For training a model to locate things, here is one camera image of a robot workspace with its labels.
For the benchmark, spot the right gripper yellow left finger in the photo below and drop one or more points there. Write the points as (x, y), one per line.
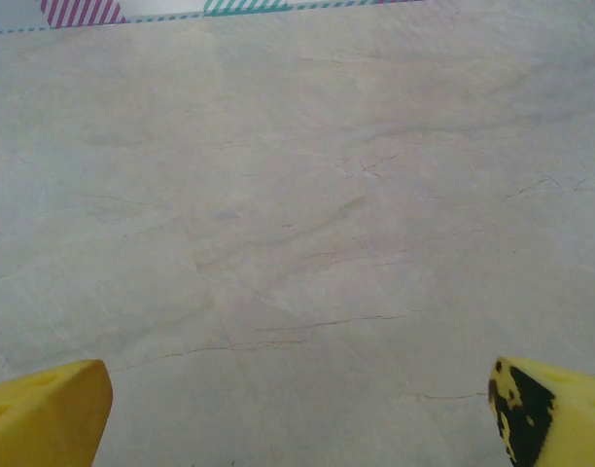
(45, 413)

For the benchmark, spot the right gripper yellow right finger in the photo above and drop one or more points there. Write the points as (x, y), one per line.
(570, 423)

